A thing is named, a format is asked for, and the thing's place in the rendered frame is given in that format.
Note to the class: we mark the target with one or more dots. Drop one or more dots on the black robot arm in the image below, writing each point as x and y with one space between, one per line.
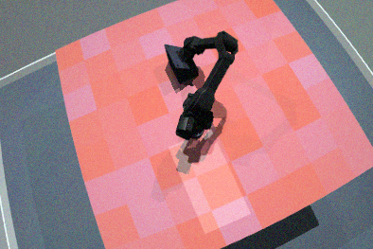
203 99

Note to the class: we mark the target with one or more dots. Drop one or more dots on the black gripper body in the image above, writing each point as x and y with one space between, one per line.
186 137

